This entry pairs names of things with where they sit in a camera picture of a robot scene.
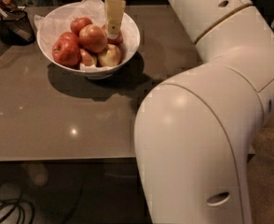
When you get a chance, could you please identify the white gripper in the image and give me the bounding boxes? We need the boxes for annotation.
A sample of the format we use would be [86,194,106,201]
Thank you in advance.
[104,0,126,39]

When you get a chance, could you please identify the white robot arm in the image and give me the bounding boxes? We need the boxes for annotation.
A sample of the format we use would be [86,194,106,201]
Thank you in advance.
[134,0,274,224]

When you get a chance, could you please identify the red apple back right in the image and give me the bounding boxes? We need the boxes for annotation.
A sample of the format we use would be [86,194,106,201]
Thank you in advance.
[102,25,123,46]

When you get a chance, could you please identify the red apple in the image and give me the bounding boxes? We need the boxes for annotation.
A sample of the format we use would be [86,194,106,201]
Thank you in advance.
[58,32,79,46]
[52,39,81,67]
[102,25,123,46]
[70,17,92,35]

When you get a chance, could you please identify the white ceramic bowl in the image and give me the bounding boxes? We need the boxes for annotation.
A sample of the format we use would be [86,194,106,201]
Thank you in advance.
[36,1,142,80]

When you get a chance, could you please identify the large red-yellow centre apple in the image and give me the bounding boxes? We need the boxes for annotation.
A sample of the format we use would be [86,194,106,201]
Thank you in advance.
[79,24,107,53]

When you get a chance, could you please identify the red apple back left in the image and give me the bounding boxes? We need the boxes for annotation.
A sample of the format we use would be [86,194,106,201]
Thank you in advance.
[70,17,92,35]

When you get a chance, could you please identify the yellow-green apple front right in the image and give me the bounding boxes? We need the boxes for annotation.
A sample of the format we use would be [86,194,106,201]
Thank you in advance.
[98,44,122,67]

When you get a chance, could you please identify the white paper bowl liner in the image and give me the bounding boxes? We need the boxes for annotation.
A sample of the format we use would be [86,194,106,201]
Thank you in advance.
[34,0,141,74]

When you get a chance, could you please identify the red apple middle left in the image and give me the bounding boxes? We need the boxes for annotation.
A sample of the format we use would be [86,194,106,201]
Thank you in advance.
[58,32,79,46]

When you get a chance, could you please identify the small pale apple front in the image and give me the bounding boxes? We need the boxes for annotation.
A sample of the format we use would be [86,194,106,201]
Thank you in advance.
[80,49,97,66]

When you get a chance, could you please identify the red apple front left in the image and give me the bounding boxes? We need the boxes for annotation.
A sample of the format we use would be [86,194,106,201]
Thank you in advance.
[52,39,81,67]

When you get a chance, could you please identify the black mesh basket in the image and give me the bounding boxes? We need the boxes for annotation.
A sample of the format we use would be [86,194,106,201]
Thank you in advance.
[0,10,35,46]

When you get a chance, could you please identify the black cable on floor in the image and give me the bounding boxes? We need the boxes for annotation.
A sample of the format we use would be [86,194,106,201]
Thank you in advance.
[0,181,36,224]

